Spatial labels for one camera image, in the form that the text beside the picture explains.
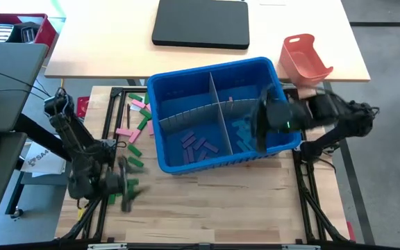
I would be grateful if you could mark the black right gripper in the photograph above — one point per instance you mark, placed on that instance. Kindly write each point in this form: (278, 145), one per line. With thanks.
(276, 114)

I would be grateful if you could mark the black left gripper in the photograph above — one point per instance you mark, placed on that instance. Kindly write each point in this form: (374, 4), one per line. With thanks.
(115, 184)

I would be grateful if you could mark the cyan wooden block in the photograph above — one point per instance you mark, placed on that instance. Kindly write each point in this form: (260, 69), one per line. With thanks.
(244, 130)
(244, 137)
(238, 123)
(242, 146)

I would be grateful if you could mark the purple wooden block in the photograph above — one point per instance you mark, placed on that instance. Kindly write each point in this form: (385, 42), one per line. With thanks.
(191, 155)
(190, 142)
(202, 155)
(187, 136)
(199, 143)
(185, 157)
(211, 147)

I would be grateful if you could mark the orange plastic basket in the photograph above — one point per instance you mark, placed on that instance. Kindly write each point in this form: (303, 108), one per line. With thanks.
(304, 66)

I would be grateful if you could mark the long grey slotted divider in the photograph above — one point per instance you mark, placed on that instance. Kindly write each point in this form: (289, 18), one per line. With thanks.
(193, 116)

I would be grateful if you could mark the large blue plastic bin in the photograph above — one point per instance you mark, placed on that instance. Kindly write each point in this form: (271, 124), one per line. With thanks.
(182, 83)

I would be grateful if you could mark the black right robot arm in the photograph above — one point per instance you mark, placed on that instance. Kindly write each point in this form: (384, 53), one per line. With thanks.
(346, 118)

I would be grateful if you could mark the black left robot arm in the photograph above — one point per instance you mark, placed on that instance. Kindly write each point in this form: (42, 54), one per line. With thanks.
(78, 139)

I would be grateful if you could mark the green wooden block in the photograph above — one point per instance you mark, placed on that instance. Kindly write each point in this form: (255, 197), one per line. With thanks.
(135, 162)
(142, 124)
(145, 114)
(133, 181)
(134, 150)
(146, 98)
(111, 199)
(135, 97)
(131, 190)

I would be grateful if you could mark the black pen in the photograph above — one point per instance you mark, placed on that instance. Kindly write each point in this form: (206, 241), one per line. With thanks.
(128, 116)

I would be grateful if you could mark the red floor marker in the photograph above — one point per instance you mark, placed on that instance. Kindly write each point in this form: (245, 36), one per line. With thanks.
(350, 231)
(82, 106)

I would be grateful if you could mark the white printed paper sheet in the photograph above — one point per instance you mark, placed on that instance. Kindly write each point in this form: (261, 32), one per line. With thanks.
(42, 161)

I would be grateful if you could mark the black support bar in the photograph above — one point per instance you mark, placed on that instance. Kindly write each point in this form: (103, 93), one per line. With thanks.
(33, 132)

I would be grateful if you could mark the black foam pad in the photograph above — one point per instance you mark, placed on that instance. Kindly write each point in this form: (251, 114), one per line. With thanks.
(200, 24)

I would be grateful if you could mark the black cart leg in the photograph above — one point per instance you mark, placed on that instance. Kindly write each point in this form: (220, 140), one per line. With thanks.
(14, 194)

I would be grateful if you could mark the black caster wheel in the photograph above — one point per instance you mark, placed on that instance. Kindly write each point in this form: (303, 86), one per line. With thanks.
(17, 213)

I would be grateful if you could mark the light wooden side table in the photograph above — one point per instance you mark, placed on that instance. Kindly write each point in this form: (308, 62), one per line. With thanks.
(92, 41)

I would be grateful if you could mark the grey equipment cart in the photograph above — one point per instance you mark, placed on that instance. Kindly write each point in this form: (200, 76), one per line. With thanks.
(9, 69)

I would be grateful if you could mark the red plastic crate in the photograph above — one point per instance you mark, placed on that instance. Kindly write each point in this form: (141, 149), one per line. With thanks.
(49, 33)

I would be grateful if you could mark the black toaster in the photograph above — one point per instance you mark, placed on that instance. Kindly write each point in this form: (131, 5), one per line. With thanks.
(28, 33)

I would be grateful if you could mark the silver toaster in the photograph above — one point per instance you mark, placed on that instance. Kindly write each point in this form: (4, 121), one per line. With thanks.
(1, 33)

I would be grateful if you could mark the silver frame bracket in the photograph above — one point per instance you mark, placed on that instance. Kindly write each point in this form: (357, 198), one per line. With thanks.
(106, 247)
(300, 247)

